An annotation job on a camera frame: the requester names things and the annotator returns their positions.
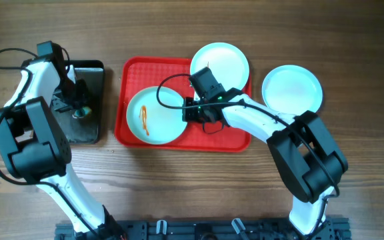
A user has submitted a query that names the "white plate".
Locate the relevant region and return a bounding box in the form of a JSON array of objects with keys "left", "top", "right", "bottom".
[
  {"left": 190, "top": 42, "right": 250, "bottom": 94},
  {"left": 261, "top": 65, "right": 323, "bottom": 115},
  {"left": 126, "top": 86, "right": 187, "bottom": 145}
]

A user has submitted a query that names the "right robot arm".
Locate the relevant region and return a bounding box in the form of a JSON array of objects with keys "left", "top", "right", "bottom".
[{"left": 183, "top": 67, "right": 348, "bottom": 237}]

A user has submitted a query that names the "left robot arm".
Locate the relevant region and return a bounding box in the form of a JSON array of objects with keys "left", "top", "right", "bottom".
[{"left": 0, "top": 41, "right": 127, "bottom": 239}]

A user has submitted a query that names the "green scrubbing sponge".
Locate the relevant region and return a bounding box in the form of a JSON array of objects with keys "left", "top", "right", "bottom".
[{"left": 73, "top": 106, "right": 92, "bottom": 119}]

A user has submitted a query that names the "black metal tray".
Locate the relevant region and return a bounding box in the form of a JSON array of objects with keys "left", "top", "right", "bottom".
[{"left": 51, "top": 60, "right": 105, "bottom": 144}]

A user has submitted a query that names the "red plastic tray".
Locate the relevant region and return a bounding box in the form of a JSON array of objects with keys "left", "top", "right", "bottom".
[{"left": 114, "top": 56, "right": 251, "bottom": 153}]

